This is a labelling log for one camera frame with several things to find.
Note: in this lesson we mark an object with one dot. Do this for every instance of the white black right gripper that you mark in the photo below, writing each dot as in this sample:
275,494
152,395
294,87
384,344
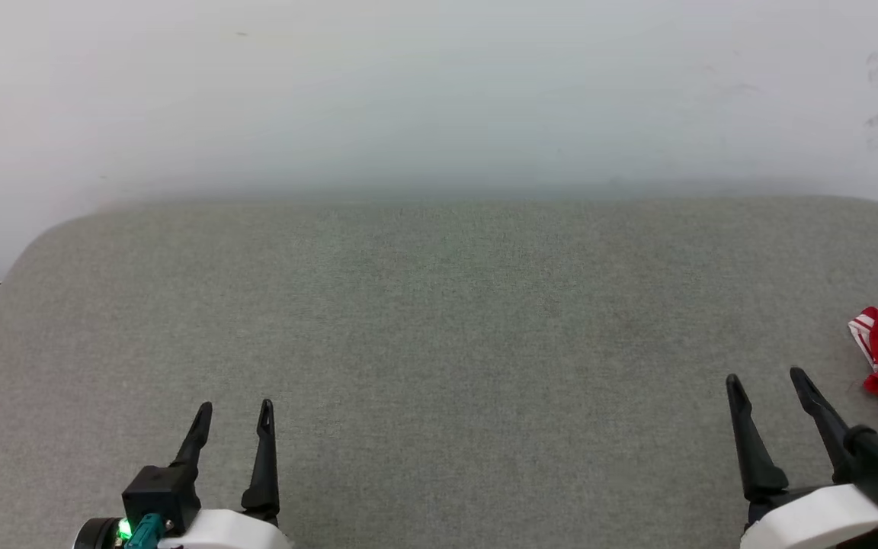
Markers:
820,522

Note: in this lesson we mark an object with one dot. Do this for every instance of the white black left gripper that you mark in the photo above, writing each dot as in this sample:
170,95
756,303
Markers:
233,532

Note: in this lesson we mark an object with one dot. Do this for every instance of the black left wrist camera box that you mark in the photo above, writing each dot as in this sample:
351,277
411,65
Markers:
161,492

